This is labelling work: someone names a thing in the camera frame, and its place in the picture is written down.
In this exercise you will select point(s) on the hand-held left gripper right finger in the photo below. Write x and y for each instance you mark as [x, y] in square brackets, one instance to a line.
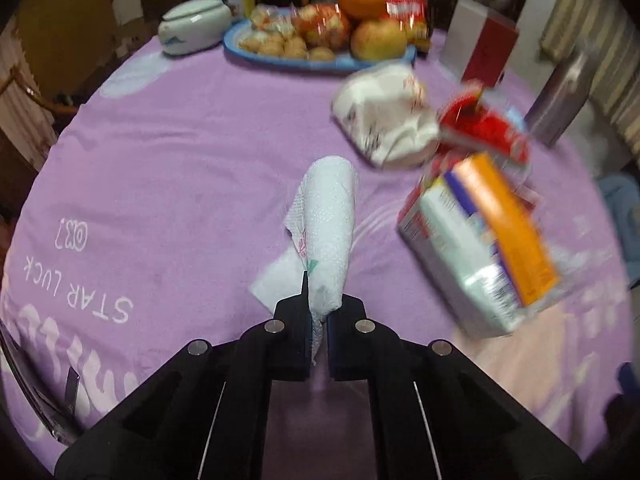
[339, 340]

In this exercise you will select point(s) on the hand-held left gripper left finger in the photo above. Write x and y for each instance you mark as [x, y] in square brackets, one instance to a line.
[299, 332]

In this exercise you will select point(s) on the white paper towel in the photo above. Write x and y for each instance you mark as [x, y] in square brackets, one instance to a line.
[327, 220]

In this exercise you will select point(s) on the orange and white carton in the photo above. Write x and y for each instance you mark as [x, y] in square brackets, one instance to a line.
[480, 240]

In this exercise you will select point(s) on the white plastic bag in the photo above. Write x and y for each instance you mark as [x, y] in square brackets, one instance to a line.
[385, 110]

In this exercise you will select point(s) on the red snack wrapper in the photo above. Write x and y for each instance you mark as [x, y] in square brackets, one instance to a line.
[475, 125]

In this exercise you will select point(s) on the purple tablecloth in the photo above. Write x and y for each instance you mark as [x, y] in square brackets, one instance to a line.
[175, 160]

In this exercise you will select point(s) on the blue plate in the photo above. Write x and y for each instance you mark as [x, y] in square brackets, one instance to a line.
[345, 63]

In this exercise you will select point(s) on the pile of small wrapped pastries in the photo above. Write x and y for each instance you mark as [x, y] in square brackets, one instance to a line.
[295, 35]

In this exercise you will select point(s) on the apple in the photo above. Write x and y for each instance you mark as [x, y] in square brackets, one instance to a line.
[377, 40]

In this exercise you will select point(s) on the blue cloth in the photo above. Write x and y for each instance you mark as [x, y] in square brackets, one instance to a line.
[622, 215]

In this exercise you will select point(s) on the white ceramic lidded dish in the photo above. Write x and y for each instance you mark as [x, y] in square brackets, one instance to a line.
[195, 25]

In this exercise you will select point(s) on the red and white box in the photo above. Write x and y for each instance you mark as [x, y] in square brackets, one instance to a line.
[480, 42]

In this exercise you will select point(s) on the steel bottle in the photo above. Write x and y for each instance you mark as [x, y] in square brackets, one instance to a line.
[560, 95]

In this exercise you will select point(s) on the red snack packets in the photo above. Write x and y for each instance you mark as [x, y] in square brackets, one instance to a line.
[407, 10]

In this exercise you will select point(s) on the wooden chair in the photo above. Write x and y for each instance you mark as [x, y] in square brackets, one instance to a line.
[25, 110]

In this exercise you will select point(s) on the striped cushion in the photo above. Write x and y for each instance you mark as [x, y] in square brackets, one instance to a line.
[595, 35]

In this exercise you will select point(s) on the chrome frame chair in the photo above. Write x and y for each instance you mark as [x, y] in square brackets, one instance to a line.
[30, 390]

